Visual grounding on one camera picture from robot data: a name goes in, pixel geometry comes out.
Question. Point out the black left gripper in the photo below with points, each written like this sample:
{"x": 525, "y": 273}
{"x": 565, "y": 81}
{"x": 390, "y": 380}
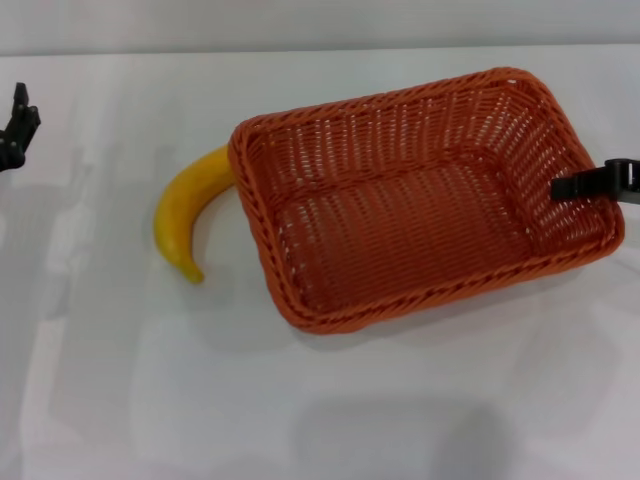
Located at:
{"x": 9, "y": 152}

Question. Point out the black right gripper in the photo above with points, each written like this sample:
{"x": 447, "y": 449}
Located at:
{"x": 625, "y": 182}

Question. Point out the orange woven plastic basket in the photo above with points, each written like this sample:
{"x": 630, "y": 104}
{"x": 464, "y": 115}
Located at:
{"x": 410, "y": 220}

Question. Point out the yellow banana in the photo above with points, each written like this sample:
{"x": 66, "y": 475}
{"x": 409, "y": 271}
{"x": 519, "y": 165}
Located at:
{"x": 182, "y": 210}

